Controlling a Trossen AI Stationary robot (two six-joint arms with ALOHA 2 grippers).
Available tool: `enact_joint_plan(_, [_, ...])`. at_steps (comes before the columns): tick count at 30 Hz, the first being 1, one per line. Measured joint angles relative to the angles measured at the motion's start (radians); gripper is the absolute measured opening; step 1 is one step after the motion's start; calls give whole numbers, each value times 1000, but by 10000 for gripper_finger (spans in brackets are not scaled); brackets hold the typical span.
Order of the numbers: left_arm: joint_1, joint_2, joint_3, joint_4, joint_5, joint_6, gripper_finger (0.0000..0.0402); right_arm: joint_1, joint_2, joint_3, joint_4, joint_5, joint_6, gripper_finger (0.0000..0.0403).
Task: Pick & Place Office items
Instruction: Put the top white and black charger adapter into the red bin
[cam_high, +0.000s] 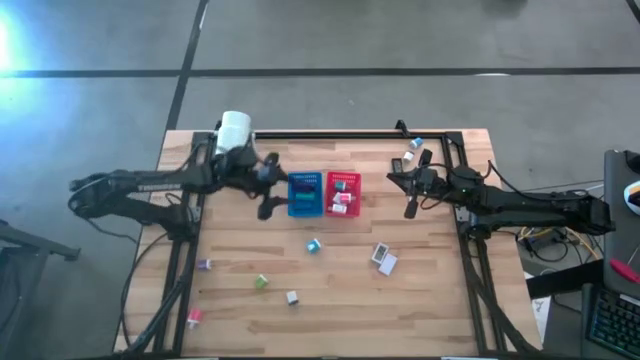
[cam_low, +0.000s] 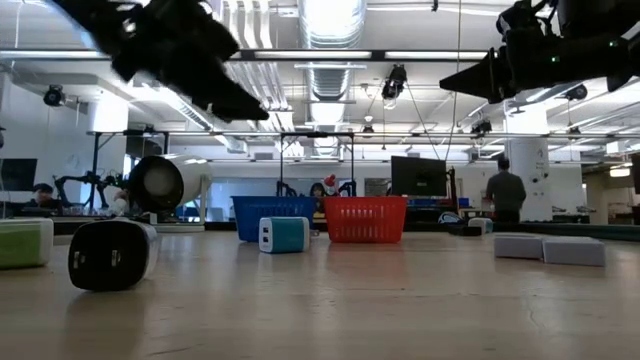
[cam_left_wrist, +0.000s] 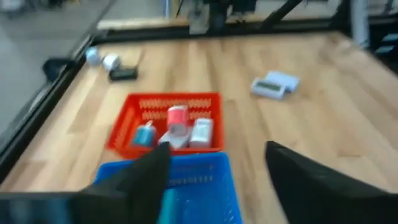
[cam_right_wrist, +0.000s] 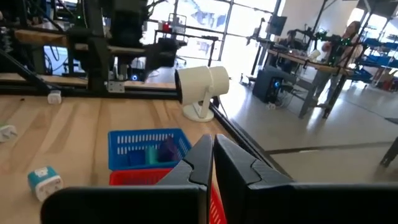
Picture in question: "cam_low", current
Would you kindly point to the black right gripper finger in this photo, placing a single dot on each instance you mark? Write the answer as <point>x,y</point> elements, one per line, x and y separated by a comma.
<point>480,67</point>
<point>490,87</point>

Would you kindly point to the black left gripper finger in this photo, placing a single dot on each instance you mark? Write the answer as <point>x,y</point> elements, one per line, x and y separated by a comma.
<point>220,111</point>
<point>242,92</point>

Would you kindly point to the white round charger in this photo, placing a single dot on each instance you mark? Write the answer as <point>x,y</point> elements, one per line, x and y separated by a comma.
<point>482,225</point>

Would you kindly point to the teal white wall charger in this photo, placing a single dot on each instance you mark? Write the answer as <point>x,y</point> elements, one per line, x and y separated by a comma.
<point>290,235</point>

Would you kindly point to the black white wall charger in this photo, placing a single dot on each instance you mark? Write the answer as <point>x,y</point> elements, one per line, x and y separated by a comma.
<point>107,255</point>

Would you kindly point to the green white wall charger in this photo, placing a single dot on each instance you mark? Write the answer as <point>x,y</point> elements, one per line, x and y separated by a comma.
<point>22,247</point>

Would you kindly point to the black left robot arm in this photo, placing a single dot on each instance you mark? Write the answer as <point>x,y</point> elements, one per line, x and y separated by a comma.
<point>90,20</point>

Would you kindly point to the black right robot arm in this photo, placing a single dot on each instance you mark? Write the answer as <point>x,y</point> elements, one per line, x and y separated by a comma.
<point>625,55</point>

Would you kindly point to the white spotlight lamp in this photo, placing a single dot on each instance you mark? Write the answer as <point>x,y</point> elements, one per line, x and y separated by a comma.
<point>185,175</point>

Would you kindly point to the white round pillar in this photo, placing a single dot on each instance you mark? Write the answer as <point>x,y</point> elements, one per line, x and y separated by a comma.
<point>535,165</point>

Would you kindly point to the person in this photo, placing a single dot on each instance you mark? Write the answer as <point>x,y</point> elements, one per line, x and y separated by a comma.
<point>317,191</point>
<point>505,192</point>
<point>44,196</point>

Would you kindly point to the blue plastic basket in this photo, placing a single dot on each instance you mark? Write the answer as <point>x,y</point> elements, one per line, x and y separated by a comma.
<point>250,215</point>

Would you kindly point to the black flat monitor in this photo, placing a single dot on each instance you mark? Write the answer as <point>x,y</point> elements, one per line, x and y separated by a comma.
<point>417,175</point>

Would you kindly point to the red round object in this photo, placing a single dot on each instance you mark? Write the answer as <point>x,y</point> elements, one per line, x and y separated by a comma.
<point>330,180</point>

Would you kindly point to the black background robot arms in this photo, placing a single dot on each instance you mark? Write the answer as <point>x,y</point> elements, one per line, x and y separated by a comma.
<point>85,187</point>

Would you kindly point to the red plastic basket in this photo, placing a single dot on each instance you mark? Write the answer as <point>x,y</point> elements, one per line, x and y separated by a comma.
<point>365,220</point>

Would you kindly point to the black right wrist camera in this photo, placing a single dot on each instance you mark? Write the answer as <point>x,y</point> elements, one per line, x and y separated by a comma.
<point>525,25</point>

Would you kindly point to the black overhead camera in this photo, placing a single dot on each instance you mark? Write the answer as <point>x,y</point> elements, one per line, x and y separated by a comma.
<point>395,82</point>

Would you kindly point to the large silver ceiling duct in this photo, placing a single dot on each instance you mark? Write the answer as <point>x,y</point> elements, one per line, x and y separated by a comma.
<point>332,45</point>

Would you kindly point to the black table frame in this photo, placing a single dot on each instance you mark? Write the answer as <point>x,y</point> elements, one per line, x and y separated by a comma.
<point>575,231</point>

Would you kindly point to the black wall monitor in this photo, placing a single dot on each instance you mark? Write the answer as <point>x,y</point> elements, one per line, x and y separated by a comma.
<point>17,175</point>

